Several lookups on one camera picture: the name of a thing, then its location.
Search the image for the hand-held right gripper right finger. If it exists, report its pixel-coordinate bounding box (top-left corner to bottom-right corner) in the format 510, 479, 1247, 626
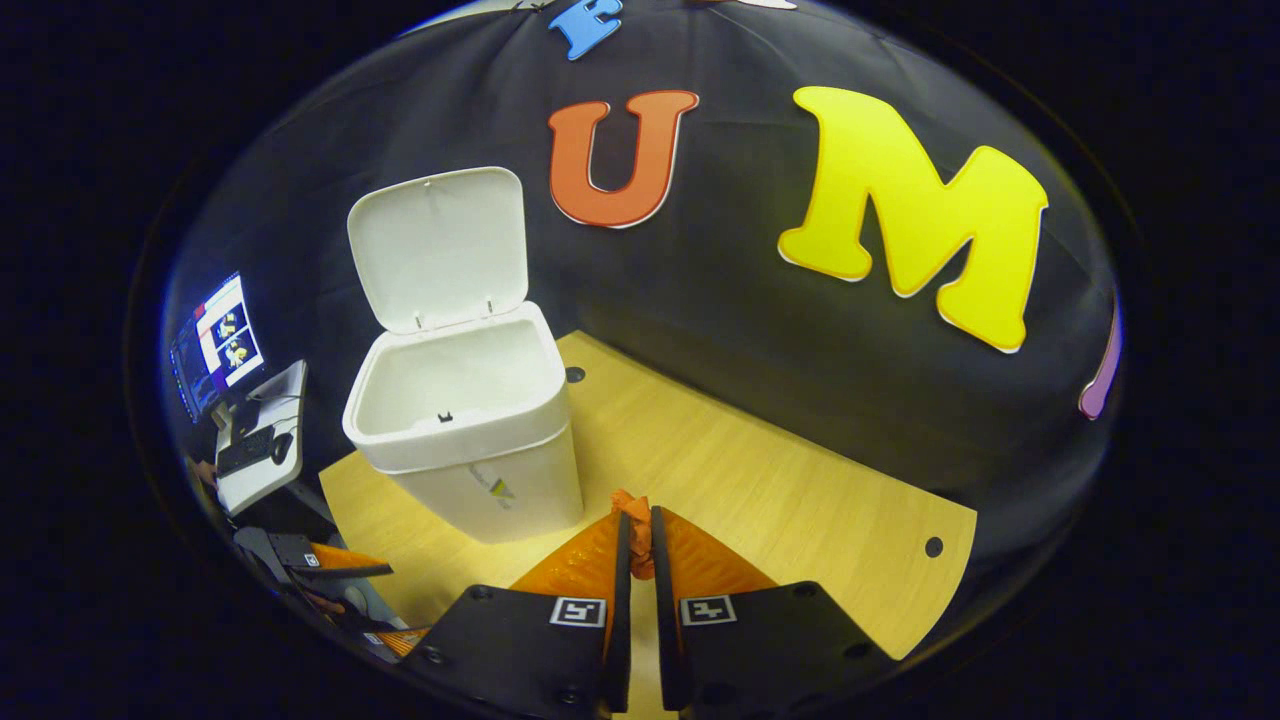
650, 505, 896, 720

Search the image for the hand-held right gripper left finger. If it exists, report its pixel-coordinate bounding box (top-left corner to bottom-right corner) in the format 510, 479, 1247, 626
400, 508, 633, 720

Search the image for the white desktop garbage bin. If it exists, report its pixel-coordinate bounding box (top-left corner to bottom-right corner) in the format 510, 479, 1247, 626
342, 166, 585, 545

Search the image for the orange paper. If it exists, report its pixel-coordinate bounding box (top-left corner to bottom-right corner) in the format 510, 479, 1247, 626
612, 489, 656, 581

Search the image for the white side desk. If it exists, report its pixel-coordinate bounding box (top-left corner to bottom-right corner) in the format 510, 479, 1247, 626
215, 360, 309, 517

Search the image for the black keyboard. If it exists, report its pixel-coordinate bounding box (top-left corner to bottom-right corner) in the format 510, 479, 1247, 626
216, 428, 276, 477

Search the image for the computer monitor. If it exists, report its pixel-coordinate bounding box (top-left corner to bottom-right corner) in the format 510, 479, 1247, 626
168, 272, 268, 423

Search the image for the black backdrop cloth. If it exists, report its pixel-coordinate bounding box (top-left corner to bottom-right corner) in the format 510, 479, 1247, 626
160, 0, 1126, 641

